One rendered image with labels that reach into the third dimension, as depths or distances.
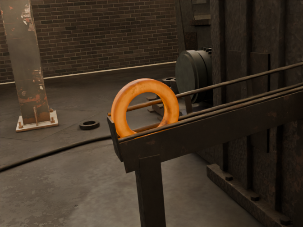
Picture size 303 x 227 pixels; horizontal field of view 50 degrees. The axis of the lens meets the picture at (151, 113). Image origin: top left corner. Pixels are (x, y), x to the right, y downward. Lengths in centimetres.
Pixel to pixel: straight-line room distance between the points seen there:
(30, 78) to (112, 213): 198
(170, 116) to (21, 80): 258
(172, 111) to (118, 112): 15
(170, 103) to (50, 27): 609
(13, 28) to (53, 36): 359
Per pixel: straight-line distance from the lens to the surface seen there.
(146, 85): 83
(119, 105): 81
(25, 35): 330
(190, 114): 94
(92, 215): 170
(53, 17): 687
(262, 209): 154
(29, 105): 337
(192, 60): 222
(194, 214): 161
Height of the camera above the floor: 88
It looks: 15 degrees down
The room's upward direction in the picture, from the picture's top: 5 degrees counter-clockwise
